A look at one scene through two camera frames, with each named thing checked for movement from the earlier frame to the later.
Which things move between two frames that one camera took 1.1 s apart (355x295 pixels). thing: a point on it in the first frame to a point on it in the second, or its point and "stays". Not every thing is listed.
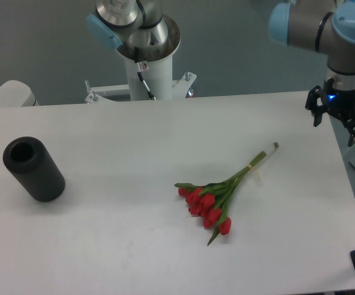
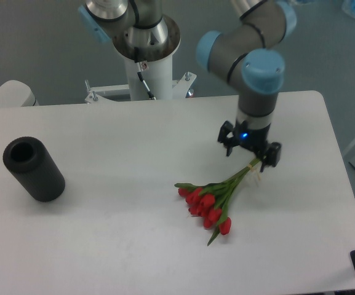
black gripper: (343, 102) to (255, 139)
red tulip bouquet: (211, 201) stays
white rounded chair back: (12, 93) stays
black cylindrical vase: (28, 160) stays
